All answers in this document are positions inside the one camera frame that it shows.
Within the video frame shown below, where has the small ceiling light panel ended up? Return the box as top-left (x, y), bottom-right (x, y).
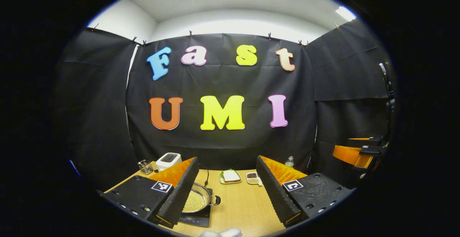
top-left (335, 6), bottom-right (356, 22)

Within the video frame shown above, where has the white divided dish with beans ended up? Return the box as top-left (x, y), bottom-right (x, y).
top-left (246, 172), bottom-right (263, 186)

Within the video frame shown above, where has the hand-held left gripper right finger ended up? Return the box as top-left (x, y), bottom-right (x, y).
top-left (256, 155), bottom-right (354, 227)

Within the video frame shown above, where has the black induction cooktop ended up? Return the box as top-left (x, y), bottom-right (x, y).
top-left (179, 188), bottom-right (213, 228)

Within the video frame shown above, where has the white toaster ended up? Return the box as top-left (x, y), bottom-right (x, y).
top-left (155, 152), bottom-right (182, 172)

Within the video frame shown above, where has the pile of soybeans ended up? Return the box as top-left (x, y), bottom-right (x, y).
top-left (182, 190), bottom-right (206, 213)

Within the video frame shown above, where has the sandwich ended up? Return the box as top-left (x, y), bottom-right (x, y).
top-left (222, 169), bottom-right (240, 182)

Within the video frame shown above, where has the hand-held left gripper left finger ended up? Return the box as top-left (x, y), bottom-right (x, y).
top-left (101, 157), bottom-right (200, 229)

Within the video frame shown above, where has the pale sandwich plate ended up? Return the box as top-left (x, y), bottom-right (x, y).
top-left (219, 169), bottom-right (242, 185)

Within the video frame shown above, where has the steel pot with black handles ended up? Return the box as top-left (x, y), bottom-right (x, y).
top-left (181, 182), bottom-right (221, 214)

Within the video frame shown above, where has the black backdrop cloth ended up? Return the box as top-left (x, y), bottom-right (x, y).
top-left (54, 19), bottom-right (396, 191)

